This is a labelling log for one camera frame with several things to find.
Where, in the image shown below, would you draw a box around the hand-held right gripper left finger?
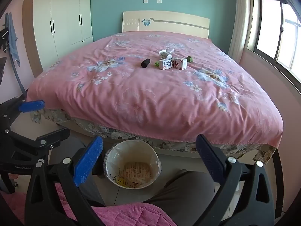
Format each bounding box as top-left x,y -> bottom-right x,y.
25,136 -> 104,226

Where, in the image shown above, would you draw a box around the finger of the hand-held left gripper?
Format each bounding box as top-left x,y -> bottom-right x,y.
0,96 -> 46,134
9,127 -> 71,156

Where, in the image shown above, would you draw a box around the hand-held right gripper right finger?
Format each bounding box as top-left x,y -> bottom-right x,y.
196,134 -> 275,226

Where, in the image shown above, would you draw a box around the round bin with plastic liner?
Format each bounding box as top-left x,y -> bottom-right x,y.
103,140 -> 162,189

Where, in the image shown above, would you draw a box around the grey curved pole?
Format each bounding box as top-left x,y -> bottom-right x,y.
8,52 -> 27,95

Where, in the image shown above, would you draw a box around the person's right leg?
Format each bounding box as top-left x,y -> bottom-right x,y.
141,169 -> 219,226

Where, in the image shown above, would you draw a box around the blue hanging cloth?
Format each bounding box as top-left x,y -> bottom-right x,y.
5,12 -> 20,66

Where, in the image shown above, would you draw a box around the pink quilted cushion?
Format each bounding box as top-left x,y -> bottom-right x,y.
0,184 -> 179,226

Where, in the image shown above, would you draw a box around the black hanging items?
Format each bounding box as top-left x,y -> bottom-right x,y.
0,25 -> 9,52

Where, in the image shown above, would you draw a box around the pink floral blanket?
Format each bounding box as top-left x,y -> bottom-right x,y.
26,32 -> 284,149

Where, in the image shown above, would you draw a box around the cream wardrobe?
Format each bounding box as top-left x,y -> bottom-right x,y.
22,0 -> 94,78

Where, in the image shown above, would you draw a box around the red and white carton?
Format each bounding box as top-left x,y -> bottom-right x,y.
175,58 -> 188,70

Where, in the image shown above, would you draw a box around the white printed carton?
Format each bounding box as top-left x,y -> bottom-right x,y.
159,58 -> 173,70

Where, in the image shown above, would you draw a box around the white labelled cup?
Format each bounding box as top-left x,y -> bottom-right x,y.
159,49 -> 173,60

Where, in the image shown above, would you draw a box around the cream curtain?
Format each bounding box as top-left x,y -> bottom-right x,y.
228,0 -> 254,64

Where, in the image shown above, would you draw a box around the cream bed headboard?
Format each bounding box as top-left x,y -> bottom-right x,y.
122,11 -> 210,39

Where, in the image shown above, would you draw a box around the window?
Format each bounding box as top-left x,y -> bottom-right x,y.
246,0 -> 301,90

